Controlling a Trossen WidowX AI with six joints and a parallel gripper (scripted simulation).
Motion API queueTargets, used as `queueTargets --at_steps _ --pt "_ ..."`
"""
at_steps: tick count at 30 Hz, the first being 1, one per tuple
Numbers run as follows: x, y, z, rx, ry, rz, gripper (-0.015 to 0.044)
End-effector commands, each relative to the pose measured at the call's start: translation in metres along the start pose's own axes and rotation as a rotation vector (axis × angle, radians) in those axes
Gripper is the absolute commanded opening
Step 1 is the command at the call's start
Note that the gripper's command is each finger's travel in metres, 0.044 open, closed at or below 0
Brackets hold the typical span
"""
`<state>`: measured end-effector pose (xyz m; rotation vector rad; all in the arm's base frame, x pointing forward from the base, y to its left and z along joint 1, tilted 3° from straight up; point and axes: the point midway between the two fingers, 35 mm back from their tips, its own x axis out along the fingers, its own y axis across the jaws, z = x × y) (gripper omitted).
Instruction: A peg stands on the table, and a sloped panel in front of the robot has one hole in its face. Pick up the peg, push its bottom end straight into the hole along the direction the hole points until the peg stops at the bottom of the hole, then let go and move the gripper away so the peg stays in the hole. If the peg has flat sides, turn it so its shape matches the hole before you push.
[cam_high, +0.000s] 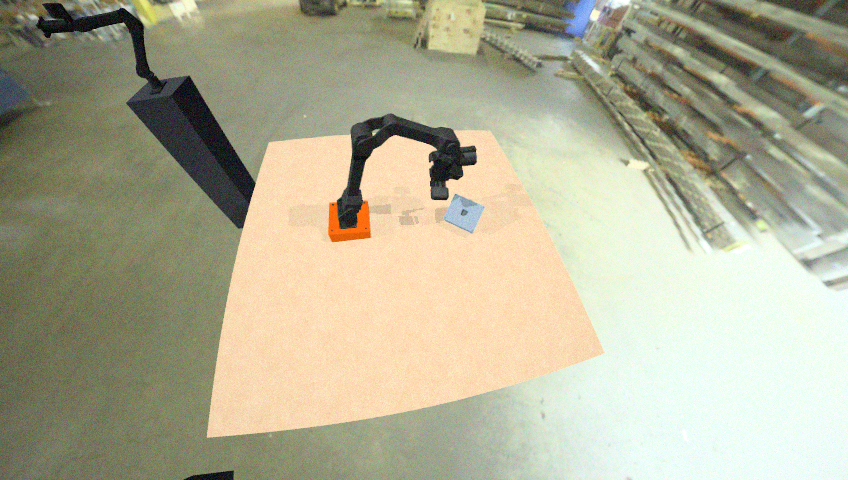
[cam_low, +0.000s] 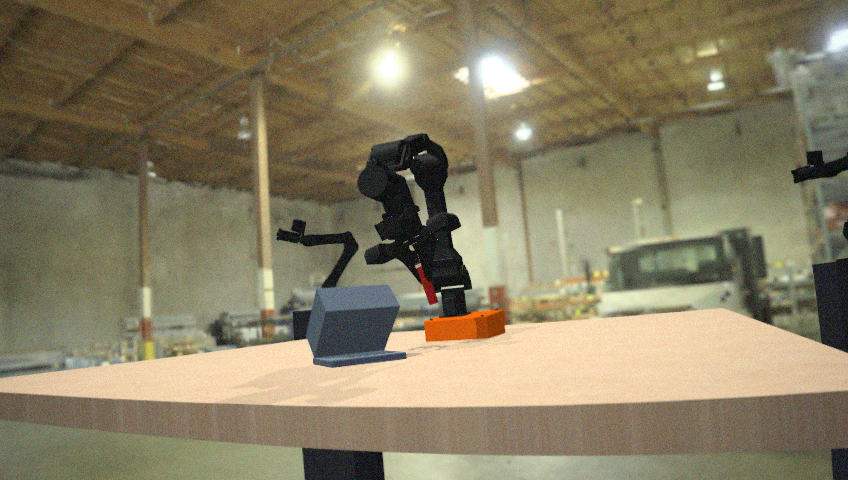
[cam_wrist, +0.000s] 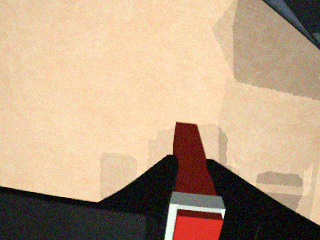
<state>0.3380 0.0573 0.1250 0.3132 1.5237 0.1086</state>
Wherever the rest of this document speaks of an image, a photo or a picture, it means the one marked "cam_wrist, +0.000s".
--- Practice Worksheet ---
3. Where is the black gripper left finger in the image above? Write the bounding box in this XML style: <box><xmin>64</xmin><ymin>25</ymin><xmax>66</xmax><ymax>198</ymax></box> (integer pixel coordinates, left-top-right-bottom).
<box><xmin>0</xmin><ymin>155</ymin><xmax>179</xmax><ymax>240</ymax></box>

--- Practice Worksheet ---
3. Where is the red peg with white band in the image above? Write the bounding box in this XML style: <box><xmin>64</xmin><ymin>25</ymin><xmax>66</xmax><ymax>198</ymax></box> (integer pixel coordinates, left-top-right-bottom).
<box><xmin>164</xmin><ymin>121</ymin><xmax>225</xmax><ymax>240</ymax></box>

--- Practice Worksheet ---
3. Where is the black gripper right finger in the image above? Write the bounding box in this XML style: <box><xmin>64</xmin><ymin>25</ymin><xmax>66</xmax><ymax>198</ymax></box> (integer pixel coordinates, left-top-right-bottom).
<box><xmin>207</xmin><ymin>159</ymin><xmax>320</xmax><ymax>240</ymax></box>

